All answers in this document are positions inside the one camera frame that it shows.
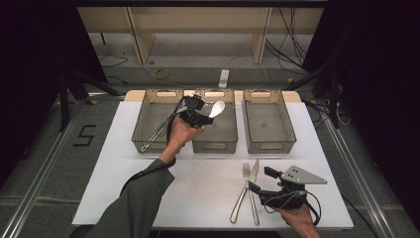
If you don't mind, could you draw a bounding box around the metal table knife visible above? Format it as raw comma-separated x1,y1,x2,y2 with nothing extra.
248,158,262,227

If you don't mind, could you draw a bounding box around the black floor cable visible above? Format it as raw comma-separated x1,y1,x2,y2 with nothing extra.
341,193,378,238

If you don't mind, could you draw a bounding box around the black cable bundle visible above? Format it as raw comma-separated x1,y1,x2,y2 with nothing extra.
264,7,310,68

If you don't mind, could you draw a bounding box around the smoky clear plastic bin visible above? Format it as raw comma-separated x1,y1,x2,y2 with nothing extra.
131,88,185,155
242,88,297,155
191,88,239,155

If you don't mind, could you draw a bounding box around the metal fork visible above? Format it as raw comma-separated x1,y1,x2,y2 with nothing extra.
229,162,252,225

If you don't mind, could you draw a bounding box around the white ceramic spoon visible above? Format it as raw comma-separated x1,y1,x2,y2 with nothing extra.
207,100,227,119

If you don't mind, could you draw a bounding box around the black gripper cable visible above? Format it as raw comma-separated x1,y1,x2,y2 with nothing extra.
303,190,323,228
119,98,184,196

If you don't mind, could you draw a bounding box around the black tripod stand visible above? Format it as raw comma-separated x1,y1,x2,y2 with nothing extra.
285,43,341,130
57,63,122,133

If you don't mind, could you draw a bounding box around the person's left hand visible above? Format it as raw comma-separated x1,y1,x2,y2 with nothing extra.
163,114,204,157

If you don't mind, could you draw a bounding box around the aluminium floor rail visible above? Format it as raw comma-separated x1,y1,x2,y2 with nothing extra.
0,98,88,238
321,115,395,238

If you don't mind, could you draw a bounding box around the person's right hand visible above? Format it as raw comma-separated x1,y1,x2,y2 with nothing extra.
274,203,322,238

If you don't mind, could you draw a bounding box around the white power strip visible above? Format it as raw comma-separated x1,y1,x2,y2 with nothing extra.
218,68,231,89

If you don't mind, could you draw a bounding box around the black curtain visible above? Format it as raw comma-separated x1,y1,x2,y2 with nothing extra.
303,0,420,229
0,0,108,186

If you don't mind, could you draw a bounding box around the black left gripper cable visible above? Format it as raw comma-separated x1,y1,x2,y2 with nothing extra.
119,98,184,196

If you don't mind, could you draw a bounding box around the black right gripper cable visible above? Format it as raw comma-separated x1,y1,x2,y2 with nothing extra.
303,190,323,228

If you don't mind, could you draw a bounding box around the thin white cable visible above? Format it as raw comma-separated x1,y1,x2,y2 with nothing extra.
227,54,269,91

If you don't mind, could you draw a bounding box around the beige wooden shelf unit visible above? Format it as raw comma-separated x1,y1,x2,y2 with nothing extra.
77,6,325,65

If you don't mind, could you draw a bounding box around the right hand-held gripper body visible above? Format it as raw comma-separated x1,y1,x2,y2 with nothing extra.
258,165,329,211

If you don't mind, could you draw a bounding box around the yellow cable coil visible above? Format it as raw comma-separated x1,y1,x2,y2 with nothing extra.
153,66,171,81

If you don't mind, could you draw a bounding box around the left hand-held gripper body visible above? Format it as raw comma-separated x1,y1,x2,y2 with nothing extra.
177,93,207,129

